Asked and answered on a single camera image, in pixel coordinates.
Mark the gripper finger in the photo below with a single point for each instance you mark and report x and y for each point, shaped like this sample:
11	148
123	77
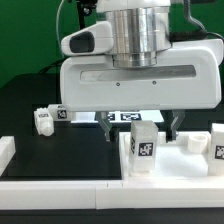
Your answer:
173	120
111	132

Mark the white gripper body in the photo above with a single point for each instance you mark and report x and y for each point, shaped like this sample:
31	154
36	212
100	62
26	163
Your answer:
185	76

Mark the white square table top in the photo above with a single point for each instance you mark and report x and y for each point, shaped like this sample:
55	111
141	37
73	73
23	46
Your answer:
184	158

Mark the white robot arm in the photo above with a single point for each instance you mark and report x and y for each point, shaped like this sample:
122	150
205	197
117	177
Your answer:
131	61

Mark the white paper with tags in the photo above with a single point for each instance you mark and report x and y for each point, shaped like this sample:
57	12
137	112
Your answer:
120	116

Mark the white front obstacle bar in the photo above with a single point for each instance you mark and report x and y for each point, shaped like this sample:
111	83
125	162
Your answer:
111	195

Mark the white left obstacle block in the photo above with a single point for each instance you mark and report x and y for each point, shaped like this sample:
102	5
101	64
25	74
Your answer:
7	151

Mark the black camera pole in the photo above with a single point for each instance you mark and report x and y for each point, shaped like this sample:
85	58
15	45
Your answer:
85	8

